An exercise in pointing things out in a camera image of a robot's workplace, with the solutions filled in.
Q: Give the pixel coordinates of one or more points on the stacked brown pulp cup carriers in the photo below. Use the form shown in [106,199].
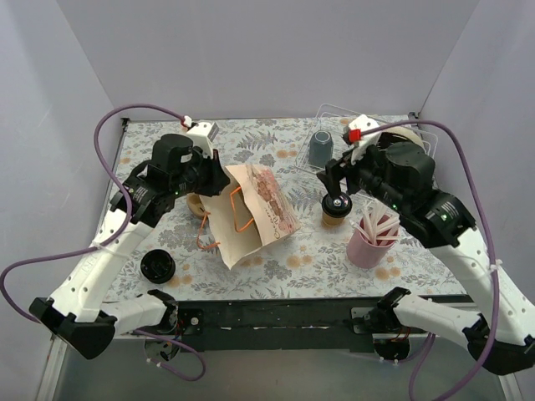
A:
[195,205]

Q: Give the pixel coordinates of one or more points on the stack of black cup lids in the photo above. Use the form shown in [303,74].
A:
[158,266]

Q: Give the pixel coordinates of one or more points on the pink straw holder cup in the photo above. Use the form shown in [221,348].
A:
[366,255]

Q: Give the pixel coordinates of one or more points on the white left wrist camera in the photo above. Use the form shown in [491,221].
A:
[202,133]

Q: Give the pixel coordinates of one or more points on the white wire dish rack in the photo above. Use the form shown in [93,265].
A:
[334,119]

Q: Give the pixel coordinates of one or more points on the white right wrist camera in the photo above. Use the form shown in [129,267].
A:
[355,135]

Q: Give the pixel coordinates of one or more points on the floral paper table mat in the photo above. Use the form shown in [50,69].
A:
[310,263]

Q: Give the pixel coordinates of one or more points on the printed kraft paper bag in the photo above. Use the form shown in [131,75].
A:
[250,213]

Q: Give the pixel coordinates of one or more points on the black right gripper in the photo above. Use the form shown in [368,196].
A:
[335,168]

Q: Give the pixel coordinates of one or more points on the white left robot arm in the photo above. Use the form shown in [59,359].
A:
[76,311]

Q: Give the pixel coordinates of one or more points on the black plastic cup lid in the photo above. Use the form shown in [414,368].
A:
[337,207]

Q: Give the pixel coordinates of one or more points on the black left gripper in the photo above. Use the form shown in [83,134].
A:
[215,179]

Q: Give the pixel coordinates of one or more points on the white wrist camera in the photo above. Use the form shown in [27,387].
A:
[202,133]
[355,135]

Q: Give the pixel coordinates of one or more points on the dark teal ceramic cup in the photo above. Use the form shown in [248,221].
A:
[320,149]

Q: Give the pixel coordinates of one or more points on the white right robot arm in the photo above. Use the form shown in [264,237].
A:
[401,177]

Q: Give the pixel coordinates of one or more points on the cream ceramic plate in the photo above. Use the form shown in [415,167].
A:
[398,134]

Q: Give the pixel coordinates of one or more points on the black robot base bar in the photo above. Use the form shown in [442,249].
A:
[276,324]

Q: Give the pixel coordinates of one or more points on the single brown paper cup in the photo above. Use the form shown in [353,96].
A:
[331,221]

